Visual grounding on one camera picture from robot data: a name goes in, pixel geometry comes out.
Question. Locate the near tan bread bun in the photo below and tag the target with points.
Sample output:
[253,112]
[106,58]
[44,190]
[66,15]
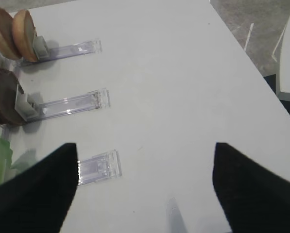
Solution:
[24,32]

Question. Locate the far tan bread bun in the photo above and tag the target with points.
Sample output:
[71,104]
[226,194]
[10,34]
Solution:
[7,46]

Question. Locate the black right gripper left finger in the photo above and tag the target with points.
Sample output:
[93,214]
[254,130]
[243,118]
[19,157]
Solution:
[38,199]

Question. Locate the grey bun pusher block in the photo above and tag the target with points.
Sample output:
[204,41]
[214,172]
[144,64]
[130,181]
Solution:
[40,47]

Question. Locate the clear acrylic bun rail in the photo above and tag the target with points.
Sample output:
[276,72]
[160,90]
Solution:
[92,46]

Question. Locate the clear acrylic patty rail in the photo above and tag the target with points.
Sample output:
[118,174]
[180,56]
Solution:
[98,99]

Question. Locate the clear acrylic lettuce rail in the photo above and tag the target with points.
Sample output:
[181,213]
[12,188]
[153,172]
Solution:
[100,167]

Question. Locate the brown meat patty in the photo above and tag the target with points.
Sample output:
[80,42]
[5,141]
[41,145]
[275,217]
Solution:
[8,89]

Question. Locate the tan bread bun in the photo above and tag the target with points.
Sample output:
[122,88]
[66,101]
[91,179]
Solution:
[24,32]
[7,46]

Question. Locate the grey patty pusher block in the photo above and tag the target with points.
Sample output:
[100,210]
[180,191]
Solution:
[25,105]

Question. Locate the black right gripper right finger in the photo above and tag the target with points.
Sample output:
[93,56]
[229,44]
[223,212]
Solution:
[254,199]

